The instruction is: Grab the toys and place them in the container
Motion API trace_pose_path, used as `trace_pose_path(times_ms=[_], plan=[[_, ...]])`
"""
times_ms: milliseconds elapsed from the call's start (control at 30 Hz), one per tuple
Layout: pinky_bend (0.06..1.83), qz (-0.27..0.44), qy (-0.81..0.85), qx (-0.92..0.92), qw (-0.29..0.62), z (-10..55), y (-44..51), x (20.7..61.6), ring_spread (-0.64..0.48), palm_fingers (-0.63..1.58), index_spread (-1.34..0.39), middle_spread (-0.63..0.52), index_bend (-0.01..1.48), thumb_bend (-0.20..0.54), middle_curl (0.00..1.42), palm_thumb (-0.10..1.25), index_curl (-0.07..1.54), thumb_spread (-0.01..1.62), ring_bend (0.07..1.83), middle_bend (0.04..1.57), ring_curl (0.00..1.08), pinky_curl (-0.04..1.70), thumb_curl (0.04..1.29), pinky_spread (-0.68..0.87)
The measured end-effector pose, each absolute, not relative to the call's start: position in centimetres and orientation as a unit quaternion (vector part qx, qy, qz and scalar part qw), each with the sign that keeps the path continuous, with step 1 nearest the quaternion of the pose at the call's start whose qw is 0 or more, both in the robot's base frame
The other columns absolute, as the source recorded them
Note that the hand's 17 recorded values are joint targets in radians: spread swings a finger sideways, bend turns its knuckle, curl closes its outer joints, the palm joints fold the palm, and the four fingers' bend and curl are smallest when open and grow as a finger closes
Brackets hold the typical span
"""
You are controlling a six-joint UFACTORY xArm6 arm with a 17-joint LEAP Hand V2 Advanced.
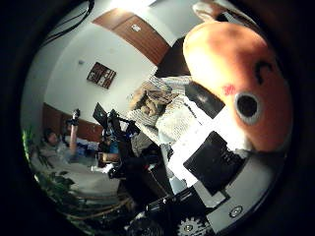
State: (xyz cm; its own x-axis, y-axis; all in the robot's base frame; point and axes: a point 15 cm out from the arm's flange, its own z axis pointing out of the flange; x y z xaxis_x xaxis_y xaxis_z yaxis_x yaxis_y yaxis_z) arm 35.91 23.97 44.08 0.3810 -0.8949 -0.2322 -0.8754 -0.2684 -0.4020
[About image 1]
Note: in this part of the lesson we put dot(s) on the black camera rig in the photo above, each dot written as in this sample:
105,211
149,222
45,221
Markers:
114,124

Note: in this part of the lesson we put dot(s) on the brown bag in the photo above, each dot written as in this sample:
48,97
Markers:
152,98

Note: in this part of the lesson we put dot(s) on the green potted plant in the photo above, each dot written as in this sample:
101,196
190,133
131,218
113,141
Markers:
49,183

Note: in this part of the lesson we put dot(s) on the dark wall picture frame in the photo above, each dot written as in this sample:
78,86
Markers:
101,75

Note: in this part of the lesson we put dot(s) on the seated person in grey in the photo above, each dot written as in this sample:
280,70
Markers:
55,144

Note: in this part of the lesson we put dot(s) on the orange plush toy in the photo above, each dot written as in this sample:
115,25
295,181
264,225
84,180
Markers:
236,82

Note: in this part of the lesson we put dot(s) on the brown wooden door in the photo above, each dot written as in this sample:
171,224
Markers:
138,32

